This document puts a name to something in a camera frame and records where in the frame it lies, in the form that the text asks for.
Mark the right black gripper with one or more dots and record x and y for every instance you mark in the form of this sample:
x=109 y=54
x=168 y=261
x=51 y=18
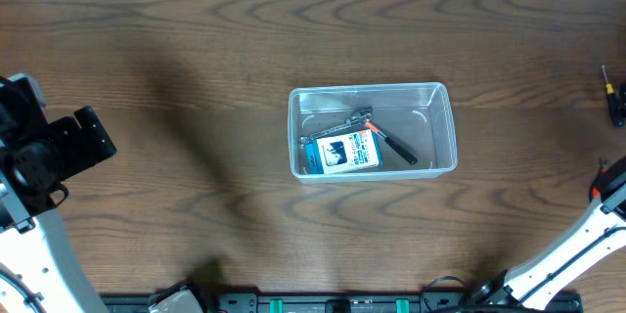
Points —
x=621 y=103

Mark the black yellow screwdriver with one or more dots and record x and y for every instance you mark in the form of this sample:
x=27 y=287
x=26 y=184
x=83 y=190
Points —
x=614 y=103

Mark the red handled pliers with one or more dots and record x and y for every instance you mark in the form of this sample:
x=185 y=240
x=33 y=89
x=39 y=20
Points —
x=603 y=166

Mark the small claw hammer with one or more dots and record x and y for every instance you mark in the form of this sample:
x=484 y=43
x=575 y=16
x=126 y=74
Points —
x=393 y=144

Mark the silver wrench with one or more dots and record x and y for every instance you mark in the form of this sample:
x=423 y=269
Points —
x=332 y=129

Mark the blue white screw box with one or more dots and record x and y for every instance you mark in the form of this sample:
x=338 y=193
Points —
x=343 y=153

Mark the clear plastic container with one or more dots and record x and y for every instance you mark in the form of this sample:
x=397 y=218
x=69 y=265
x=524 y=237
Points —
x=416 y=115

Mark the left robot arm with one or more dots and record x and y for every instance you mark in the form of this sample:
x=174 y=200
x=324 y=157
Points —
x=39 y=270

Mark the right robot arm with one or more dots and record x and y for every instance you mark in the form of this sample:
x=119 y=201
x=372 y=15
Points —
x=599 y=232

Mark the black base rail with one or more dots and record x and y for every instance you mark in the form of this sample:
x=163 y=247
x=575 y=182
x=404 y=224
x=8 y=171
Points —
x=567 y=302

